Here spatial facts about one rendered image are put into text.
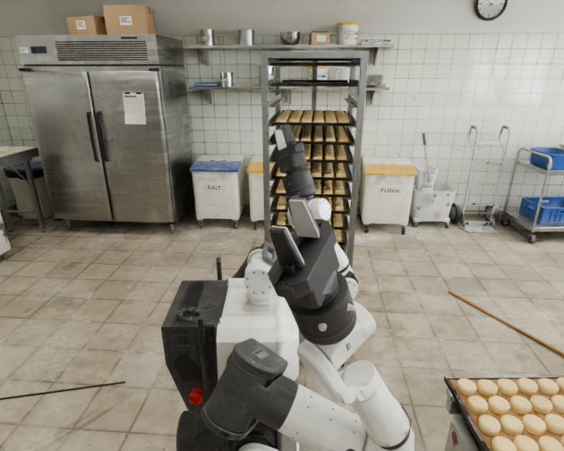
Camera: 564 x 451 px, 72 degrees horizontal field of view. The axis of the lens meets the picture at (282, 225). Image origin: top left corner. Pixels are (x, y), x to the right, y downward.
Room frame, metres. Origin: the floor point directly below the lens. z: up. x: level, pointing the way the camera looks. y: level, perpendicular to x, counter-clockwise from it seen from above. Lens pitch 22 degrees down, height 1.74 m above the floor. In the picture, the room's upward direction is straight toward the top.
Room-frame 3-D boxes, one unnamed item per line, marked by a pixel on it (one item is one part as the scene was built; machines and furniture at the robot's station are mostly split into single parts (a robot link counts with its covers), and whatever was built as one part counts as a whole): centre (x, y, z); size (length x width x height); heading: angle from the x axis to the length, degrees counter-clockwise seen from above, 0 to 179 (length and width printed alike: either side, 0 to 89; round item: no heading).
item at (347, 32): (4.59, -0.70, 2.09); 0.25 x 0.24 x 0.21; 175
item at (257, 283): (0.79, 0.05, 1.30); 0.10 x 0.07 x 0.09; 1
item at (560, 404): (0.79, -0.75, 0.91); 0.05 x 0.05 x 0.02
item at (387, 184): (4.35, -1.20, 0.38); 0.64 x 0.54 x 0.77; 173
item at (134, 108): (4.00, 1.46, 1.39); 0.22 x 0.03 x 0.31; 85
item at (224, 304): (0.79, 0.11, 1.10); 0.34 x 0.30 x 0.36; 1
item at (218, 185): (4.51, 0.74, 0.38); 0.64 x 0.54 x 0.77; 178
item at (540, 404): (0.79, -0.69, 0.91); 0.05 x 0.05 x 0.02
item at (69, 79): (4.46, 1.85, 1.02); 1.40 x 0.90 x 2.05; 85
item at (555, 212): (4.09, -3.03, 0.28); 0.56 x 0.38 x 0.20; 93
